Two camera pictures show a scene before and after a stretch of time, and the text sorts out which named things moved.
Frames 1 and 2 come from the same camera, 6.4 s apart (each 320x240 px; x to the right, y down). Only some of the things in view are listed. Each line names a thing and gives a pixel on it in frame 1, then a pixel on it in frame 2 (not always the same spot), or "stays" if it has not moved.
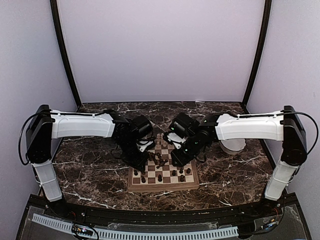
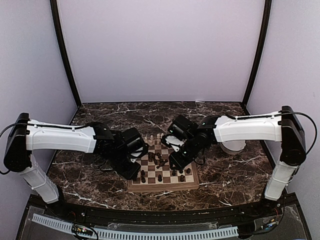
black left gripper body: (130, 155) -> (118, 164)
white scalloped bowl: (233, 146) stays
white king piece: (158, 140) stays
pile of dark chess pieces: (152, 156) stays
